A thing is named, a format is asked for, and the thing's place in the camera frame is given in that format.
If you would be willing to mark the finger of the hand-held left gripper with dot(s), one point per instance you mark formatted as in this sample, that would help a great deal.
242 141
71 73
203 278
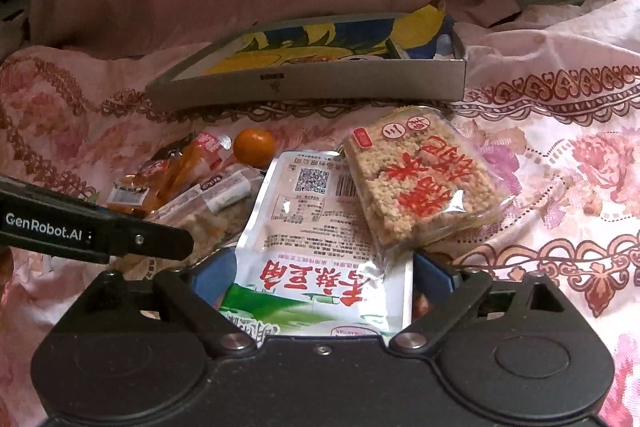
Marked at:
167 239

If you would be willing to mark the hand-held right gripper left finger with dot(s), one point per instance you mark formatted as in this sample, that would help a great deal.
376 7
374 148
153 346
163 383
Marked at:
216 268

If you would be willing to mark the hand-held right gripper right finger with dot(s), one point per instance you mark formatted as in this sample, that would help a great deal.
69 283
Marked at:
428 268

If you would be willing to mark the clear beige snack packet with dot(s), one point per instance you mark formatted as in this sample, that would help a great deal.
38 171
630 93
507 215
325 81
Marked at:
210 227

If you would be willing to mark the orange sausage packet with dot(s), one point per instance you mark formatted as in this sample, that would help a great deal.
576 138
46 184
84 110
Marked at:
200 157
137 192

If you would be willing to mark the small white snack packet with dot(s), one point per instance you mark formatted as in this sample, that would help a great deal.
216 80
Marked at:
225 192

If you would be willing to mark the puffed rice cake packet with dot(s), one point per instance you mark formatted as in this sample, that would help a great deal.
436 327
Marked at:
425 177

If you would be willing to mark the white snack pouch green print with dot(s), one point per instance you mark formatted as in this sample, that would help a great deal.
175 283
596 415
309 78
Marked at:
305 232

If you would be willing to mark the mandarin orange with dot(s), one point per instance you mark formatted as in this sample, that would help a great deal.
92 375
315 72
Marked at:
254 148

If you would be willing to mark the grey box with cartoon lining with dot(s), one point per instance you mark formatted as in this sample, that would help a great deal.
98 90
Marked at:
310 82

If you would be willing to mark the floral pink bed sheet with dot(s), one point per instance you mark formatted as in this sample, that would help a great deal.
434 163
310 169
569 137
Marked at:
550 157

